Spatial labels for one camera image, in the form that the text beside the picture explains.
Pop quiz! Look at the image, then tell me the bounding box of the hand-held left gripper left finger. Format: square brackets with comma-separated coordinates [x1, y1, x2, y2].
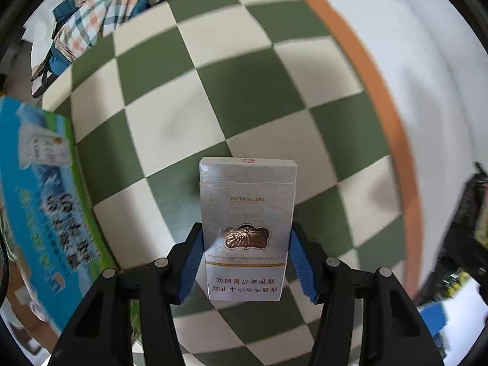
[48, 222, 203, 366]

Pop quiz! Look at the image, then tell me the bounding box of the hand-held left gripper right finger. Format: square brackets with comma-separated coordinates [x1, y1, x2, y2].
[292, 222, 445, 366]

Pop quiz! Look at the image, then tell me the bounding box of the silver cigarette box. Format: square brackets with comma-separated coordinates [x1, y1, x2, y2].
[199, 156, 298, 302]

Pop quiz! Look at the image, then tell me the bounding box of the cardboard box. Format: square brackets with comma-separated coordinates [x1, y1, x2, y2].
[0, 96, 117, 353]

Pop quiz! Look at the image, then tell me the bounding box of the green checkered tablecloth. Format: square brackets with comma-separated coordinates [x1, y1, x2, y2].
[41, 0, 425, 366]

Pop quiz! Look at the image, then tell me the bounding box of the plaid blanket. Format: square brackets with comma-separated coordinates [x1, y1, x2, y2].
[30, 0, 163, 98]

